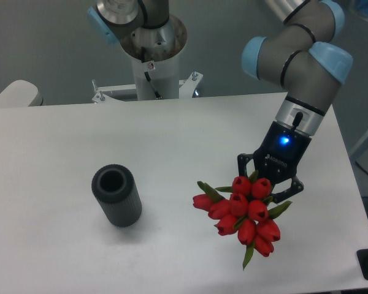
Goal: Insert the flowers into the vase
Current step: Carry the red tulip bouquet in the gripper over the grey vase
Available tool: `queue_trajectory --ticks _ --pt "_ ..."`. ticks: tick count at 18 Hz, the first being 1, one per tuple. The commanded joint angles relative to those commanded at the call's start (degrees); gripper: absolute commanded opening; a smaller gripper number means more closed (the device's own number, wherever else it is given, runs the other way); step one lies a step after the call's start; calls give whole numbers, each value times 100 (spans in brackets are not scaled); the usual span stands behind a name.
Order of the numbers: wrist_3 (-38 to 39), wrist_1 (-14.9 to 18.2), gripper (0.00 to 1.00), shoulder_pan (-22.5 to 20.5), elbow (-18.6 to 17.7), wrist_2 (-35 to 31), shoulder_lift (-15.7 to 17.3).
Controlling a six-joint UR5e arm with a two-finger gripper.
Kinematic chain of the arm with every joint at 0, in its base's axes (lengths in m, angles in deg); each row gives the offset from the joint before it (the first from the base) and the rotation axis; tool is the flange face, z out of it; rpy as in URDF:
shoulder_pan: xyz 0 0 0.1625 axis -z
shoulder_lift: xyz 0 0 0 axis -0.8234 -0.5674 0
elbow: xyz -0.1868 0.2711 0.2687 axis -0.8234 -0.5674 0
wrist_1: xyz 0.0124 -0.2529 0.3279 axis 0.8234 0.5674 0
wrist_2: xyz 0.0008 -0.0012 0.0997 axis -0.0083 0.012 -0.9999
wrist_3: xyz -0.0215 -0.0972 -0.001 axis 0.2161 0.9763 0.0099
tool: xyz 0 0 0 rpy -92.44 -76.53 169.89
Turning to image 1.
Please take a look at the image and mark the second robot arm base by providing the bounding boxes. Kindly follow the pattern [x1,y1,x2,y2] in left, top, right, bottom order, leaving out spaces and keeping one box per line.
[87,1,188,62]

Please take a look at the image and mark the red tulip bouquet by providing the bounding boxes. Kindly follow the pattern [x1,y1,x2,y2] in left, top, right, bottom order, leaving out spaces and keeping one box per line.
[193,170,291,269]

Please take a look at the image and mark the dark grey ribbed vase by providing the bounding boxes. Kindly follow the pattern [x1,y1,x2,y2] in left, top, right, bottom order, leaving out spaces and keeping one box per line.
[91,164,142,227]

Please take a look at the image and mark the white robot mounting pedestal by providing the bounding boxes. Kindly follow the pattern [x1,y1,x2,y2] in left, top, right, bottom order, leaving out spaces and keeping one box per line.
[92,57,204,104]

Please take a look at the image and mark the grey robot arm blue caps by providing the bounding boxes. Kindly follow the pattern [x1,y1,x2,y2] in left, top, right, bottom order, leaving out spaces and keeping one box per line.
[237,0,353,203]

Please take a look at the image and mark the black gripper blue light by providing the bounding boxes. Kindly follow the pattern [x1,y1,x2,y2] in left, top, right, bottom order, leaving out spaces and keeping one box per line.
[237,122,312,203]

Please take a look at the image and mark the white chair armrest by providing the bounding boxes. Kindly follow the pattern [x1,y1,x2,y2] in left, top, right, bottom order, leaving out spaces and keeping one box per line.
[0,80,44,109]

